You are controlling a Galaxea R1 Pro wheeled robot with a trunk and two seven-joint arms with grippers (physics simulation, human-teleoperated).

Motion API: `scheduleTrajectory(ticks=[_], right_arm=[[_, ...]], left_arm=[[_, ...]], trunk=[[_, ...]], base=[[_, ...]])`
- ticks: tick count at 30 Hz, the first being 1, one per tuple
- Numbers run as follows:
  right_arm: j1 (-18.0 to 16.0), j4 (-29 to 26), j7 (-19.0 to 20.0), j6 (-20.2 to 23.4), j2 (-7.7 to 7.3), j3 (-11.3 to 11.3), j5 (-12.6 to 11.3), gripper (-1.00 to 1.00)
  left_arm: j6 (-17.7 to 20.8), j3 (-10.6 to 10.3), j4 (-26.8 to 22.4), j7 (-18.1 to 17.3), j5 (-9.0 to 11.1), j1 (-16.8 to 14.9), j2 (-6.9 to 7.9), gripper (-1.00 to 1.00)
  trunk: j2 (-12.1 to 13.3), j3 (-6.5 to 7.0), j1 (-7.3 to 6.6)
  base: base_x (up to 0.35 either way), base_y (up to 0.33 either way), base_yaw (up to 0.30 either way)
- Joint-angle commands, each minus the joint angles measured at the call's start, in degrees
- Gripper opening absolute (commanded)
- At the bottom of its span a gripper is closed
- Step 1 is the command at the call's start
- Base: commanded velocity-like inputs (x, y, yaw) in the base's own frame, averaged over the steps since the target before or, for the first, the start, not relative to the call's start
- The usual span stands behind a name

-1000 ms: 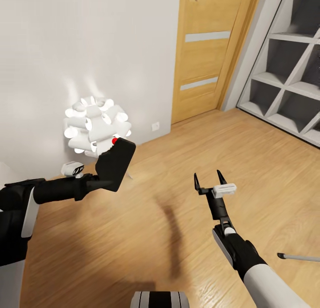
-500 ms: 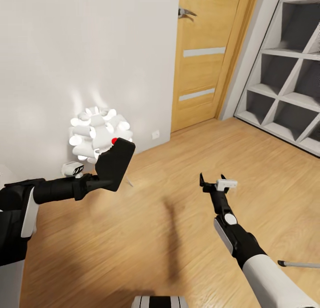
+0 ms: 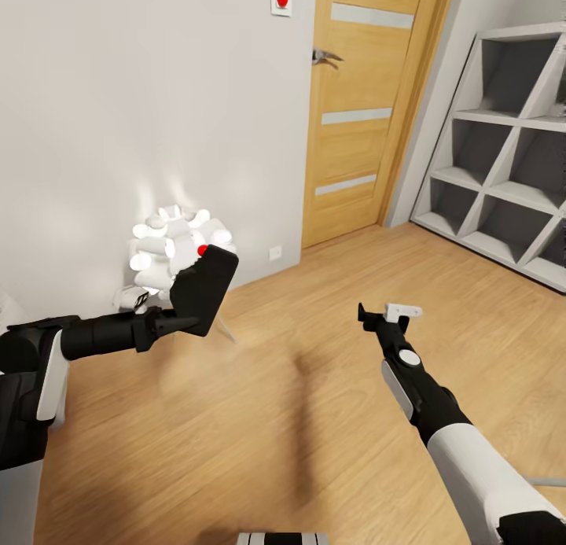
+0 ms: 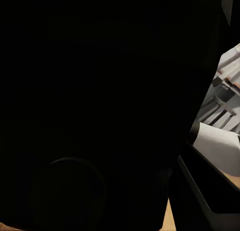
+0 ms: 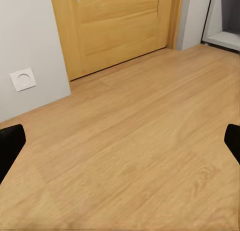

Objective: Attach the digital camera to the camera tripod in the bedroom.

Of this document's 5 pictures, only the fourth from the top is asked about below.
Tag digital camera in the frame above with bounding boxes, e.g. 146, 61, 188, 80
0, 0, 240, 231

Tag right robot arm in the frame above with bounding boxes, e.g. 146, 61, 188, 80
186, 120, 240, 177

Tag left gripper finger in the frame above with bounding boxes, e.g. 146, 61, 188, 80
168, 140, 240, 231

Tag camera tripod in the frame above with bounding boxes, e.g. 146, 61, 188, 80
208, 52, 240, 133

